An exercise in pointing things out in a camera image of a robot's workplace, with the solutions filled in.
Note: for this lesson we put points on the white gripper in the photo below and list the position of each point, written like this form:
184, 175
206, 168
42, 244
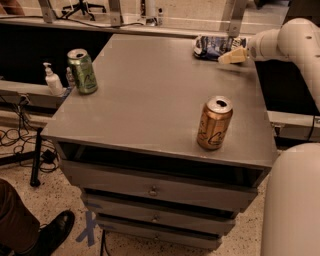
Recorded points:
256, 48

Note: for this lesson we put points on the blue chip bag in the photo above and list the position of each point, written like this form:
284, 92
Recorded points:
212, 47

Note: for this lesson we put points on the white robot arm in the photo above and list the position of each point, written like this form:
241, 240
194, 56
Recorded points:
291, 221

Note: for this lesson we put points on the gold soda can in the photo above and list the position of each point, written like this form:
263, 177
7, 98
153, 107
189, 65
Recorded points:
214, 122

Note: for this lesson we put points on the grey drawer cabinet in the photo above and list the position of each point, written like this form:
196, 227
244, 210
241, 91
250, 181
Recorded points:
144, 117

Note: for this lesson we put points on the top grey drawer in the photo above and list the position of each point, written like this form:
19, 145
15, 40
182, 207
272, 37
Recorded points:
164, 188

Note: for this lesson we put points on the grey drawer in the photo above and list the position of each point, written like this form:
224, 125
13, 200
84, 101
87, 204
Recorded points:
164, 188
160, 232
157, 215

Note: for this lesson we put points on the green soda can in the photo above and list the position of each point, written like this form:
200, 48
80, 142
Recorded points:
82, 70

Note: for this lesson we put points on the small clear bottle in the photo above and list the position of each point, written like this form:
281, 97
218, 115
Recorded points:
70, 78

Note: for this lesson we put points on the white pump bottle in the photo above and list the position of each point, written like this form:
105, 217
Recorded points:
53, 81

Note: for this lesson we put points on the bottom grey drawer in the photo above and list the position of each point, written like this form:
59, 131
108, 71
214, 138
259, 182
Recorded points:
160, 232

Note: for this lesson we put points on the middle grey drawer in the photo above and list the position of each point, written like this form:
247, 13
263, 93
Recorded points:
157, 215

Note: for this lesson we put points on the blue tape cross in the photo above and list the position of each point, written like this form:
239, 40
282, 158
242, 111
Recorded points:
90, 232

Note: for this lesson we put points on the grey shelf ledge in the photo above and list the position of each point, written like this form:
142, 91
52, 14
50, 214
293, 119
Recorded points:
36, 95

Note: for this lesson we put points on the black stand leg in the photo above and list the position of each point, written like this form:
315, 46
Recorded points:
34, 181

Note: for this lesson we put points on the black leather shoe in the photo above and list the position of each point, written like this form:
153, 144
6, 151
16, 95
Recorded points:
53, 234

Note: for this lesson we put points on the brown trouser leg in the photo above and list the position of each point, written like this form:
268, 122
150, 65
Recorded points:
19, 229

